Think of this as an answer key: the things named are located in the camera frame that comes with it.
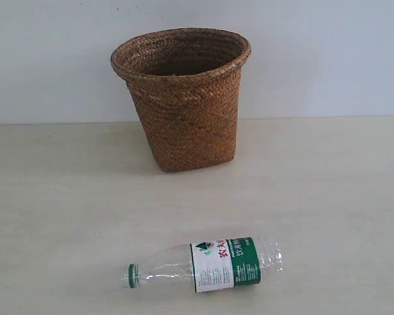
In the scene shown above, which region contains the clear plastic bottle green label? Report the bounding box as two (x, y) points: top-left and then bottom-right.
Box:
(122, 236), (283, 293)

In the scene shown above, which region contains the brown woven wicker basket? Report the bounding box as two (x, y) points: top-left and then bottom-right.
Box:
(110, 28), (252, 172)

